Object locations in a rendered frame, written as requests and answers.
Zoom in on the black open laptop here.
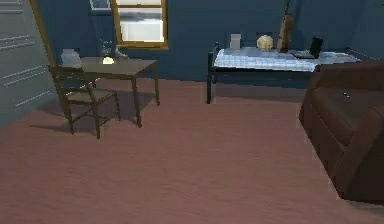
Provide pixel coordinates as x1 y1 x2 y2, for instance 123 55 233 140
292 35 324 60

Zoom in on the brown wooden table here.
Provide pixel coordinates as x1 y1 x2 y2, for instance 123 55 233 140
78 56 161 129

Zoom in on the white square box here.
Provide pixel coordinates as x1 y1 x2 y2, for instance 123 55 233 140
229 33 242 50

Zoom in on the black framed bed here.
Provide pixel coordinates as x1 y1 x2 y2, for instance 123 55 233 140
205 41 362 105

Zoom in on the grey desk lamp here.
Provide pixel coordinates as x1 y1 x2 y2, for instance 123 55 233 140
99 38 130 62

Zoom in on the beige round ball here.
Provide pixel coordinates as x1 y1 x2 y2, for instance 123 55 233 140
256 34 274 52

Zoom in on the wooden framed window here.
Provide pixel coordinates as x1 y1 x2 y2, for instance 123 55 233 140
109 0 169 51

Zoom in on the brown wooden chair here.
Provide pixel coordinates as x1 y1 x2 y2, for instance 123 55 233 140
47 64 122 140

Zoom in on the brown wooden baseball bat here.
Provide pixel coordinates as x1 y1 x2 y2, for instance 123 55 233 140
276 0 296 54

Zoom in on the pale grey round vase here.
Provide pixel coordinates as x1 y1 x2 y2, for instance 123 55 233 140
61 48 82 69

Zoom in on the dark brown sofa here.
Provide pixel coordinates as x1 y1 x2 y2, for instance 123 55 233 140
298 59 384 206

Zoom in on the grey panelled room door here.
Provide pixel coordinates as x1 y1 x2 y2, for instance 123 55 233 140
0 0 56 129

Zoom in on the framed wall picture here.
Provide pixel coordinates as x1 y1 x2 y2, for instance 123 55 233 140
89 0 112 11

